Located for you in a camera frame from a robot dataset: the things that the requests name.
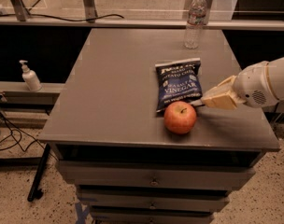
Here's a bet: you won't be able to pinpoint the bottom drawer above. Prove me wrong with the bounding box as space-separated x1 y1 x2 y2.
91 207 213 224

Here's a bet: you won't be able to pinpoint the clear plastic water bottle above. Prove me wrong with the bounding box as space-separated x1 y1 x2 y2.
184 0 207 49

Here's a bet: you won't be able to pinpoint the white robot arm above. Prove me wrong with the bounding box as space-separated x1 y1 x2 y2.
201 57 284 110

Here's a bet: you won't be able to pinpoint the black floor cables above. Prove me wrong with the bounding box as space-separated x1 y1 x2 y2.
0 91 48 152

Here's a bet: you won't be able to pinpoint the metal frame post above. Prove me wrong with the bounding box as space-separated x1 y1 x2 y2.
10 0 29 21
83 0 97 23

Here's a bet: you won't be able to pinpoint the drawer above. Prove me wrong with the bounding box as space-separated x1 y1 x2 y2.
77 189 229 213
91 207 213 224
57 161 255 190

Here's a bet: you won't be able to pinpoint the red apple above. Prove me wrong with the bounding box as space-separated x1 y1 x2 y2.
163 101 197 134

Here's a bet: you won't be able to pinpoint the top drawer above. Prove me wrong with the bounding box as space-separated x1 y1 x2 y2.
57 161 255 190

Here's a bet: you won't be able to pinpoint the grey drawer cabinet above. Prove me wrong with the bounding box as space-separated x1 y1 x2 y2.
38 27 281 224

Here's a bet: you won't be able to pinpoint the blue tape on floor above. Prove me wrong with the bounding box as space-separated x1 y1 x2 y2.
75 200 96 224

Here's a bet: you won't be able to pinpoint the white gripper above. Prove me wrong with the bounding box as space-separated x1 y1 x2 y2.
201 62 278 110

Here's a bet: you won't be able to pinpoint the metal frame post middle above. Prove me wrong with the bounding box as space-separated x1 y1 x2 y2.
83 0 97 23

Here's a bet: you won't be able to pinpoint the black stand leg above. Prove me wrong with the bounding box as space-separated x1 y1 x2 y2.
27 145 50 202

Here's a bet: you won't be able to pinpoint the metal frame post left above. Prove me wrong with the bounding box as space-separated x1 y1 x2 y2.
10 0 29 21

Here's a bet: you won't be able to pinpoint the white pump dispenser bottle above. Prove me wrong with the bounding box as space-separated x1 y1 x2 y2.
19 60 42 91

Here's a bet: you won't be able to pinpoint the blue chip bag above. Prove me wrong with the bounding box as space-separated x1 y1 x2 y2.
155 58 203 112

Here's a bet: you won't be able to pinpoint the middle drawer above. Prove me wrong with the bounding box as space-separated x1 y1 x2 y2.
77 189 229 213

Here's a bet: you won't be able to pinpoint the black cable on ledge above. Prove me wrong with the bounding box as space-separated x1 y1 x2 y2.
0 12 125 22

